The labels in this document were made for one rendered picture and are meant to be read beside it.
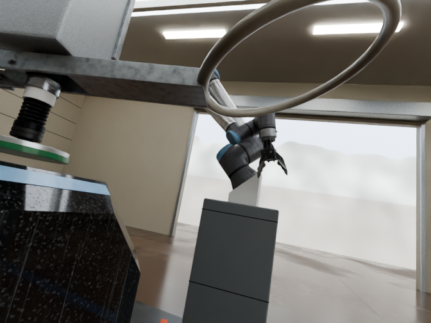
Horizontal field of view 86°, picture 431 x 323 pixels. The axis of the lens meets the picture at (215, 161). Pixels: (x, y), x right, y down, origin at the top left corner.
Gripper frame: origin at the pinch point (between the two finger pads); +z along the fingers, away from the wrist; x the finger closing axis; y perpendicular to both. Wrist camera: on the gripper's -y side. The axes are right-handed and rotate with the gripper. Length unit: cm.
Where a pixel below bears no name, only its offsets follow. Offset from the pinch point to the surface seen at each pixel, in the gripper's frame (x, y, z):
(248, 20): 16, 86, -20
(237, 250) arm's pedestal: -19.0, 7.8, 35.4
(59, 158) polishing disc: -36, 86, -2
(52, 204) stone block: -28, 91, 10
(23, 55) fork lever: -41, 93, -29
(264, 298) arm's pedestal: -7, 7, 56
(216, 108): -2, 61, -17
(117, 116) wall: -486, -322, -236
